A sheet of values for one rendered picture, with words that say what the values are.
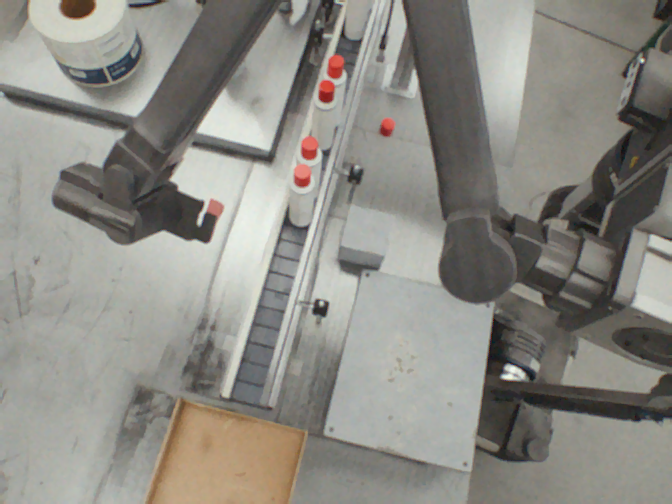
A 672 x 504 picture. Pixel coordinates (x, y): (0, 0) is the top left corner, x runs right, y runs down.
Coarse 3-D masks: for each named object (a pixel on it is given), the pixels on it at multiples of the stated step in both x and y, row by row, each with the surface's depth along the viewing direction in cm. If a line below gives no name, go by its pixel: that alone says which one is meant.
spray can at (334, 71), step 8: (336, 56) 108; (328, 64) 108; (336, 64) 108; (328, 72) 110; (336, 72) 109; (344, 72) 112; (336, 80) 111; (344, 80) 112; (336, 88) 112; (344, 88) 114; (336, 120) 124
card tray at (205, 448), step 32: (192, 416) 106; (224, 416) 106; (192, 448) 104; (224, 448) 104; (256, 448) 105; (288, 448) 105; (160, 480) 102; (192, 480) 102; (224, 480) 102; (256, 480) 103; (288, 480) 103
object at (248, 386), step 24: (336, 48) 135; (360, 48) 135; (360, 72) 133; (288, 216) 118; (288, 240) 116; (288, 264) 114; (264, 288) 112; (288, 288) 112; (264, 312) 110; (264, 336) 108; (240, 360) 106; (264, 360) 106; (240, 384) 104; (264, 384) 105
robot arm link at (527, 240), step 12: (492, 216) 56; (516, 216) 56; (492, 228) 54; (504, 228) 55; (516, 228) 53; (528, 228) 54; (540, 228) 56; (444, 240) 57; (516, 240) 53; (528, 240) 52; (540, 240) 53; (516, 252) 53; (528, 252) 53; (540, 252) 52; (516, 264) 54; (528, 264) 53; (516, 276) 54
